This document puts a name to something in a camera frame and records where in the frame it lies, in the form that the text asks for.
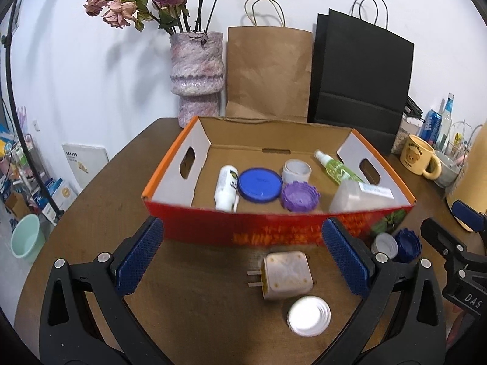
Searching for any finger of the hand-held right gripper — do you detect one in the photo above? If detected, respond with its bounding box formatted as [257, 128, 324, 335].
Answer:
[451, 200, 487, 233]
[420, 217, 468, 270]

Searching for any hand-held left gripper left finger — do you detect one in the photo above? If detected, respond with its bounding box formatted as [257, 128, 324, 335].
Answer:
[39, 216, 172, 365]

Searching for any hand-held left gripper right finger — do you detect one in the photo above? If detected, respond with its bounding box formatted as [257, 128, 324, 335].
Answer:
[316, 217, 447, 365]

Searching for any white charger plug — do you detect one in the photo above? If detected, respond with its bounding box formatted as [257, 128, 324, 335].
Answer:
[247, 251, 314, 301]

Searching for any translucent plastic container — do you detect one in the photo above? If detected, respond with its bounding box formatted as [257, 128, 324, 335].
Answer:
[328, 180, 396, 214]

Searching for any orange cardboard box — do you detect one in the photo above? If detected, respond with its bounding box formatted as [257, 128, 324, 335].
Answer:
[142, 116, 416, 248]

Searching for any purple ridged cap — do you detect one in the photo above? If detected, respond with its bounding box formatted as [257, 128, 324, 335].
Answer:
[281, 182, 320, 212]

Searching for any green spray bottle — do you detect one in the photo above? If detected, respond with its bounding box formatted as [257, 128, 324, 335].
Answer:
[314, 149, 366, 186]

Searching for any white cylindrical cap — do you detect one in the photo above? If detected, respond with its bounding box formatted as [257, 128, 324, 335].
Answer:
[282, 159, 313, 186]

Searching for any white squeeze bottle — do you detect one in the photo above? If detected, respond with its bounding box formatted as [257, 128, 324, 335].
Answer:
[214, 165, 240, 212]

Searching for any blue round lid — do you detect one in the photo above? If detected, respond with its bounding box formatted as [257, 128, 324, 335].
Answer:
[238, 167, 283, 203]

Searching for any dark blue ridged cap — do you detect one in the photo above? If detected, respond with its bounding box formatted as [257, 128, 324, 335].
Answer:
[394, 228, 422, 263]

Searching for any tan smooth container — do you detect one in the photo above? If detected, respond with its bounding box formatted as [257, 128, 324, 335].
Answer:
[446, 120, 487, 232]

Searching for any small white cap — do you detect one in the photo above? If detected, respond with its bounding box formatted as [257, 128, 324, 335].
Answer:
[371, 233, 399, 261]

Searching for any grey bowl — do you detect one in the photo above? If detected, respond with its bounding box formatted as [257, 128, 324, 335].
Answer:
[434, 150, 467, 189]

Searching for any large white screw cap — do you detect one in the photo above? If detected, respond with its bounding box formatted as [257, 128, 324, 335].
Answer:
[287, 297, 331, 337]

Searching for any yellow bear mug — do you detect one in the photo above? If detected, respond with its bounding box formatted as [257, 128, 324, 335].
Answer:
[399, 134, 443, 180]

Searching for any blue drink can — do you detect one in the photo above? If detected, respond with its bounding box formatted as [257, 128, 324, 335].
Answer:
[422, 109, 442, 147]

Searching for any black tripod stand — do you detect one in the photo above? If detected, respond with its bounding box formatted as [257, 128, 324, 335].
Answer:
[0, 0, 65, 223]

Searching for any clear bottle with blue cap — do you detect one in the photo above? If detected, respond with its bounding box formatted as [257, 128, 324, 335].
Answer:
[436, 92, 456, 153]

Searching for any clear container of grains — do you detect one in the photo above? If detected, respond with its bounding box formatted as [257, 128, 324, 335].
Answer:
[392, 118, 423, 155]

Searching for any blue and white carton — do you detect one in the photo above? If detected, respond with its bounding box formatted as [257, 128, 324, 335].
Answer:
[38, 178, 73, 217]

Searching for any white flat board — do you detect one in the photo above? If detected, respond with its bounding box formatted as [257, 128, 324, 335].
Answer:
[62, 143, 110, 194]

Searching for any mint green basin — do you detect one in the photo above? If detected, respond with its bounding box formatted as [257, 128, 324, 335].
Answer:
[11, 214, 46, 265]

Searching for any small brown cardboard box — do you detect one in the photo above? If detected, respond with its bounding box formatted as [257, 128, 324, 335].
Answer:
[5, 192, 29, 219]

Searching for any cluttered storage cart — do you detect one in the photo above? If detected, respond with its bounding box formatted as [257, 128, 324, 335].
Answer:
[0, 133, 42, 198]

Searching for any black paper bag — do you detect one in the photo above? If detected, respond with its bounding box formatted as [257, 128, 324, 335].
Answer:
[307, 0, 415, 156]

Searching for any pink marbled vase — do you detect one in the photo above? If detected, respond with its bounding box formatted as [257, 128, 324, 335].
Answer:
[169, 31, 224, 129]

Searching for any brown paper bag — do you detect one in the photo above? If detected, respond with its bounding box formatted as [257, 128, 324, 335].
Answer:
[225, 0, 314, 122]

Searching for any dried rose bouquet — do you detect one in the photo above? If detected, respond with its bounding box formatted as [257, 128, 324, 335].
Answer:
[84, 0, 244, 37]

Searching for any metal wire holder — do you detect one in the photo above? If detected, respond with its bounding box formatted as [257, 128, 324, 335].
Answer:
[451, 120, 481, 157]

